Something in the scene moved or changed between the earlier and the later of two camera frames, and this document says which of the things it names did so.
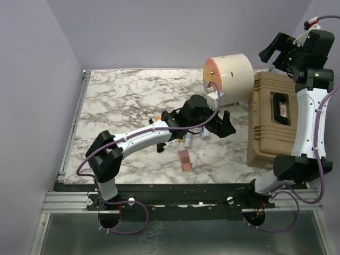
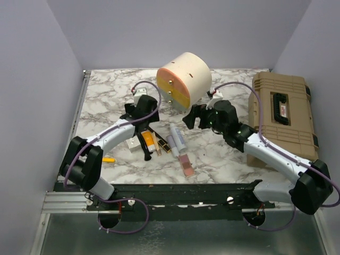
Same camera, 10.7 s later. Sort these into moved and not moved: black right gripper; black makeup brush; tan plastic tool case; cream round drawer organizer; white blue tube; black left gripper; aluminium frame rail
Moved: cream round drawer organizer; white blue tube; black left gripper; black makeup brush; black right gripper
Not moved: aluminium frame rail; tan plastic tool case
